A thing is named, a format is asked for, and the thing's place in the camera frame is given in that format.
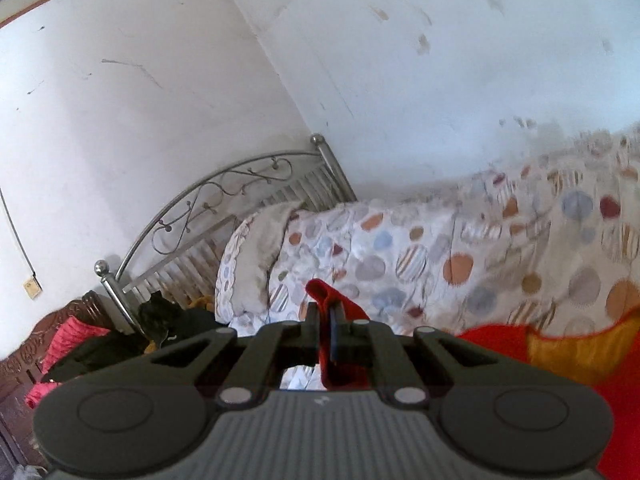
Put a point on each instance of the beige wall socket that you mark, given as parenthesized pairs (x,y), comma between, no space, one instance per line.
(32,287)

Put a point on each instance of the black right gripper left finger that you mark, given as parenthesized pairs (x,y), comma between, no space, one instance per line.
(285,354)

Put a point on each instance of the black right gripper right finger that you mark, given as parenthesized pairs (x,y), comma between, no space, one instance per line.
(361,353)

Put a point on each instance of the patterned circle print duvet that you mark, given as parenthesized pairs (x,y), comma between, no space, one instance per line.
(552,244)

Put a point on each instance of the beige pillow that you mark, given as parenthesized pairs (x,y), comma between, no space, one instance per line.
(258,253)

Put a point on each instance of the black clothes pile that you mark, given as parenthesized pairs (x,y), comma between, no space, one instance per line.
(165,323)

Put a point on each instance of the red knit sweater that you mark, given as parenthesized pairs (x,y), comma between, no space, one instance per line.
(607,361)

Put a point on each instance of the dark carved wooden furniture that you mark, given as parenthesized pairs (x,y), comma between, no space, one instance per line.
(22,369)

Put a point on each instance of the pink cushion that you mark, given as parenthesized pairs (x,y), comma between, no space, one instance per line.
(69,336)

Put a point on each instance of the grey metal headboard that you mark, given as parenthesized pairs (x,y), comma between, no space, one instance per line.
(179,251)

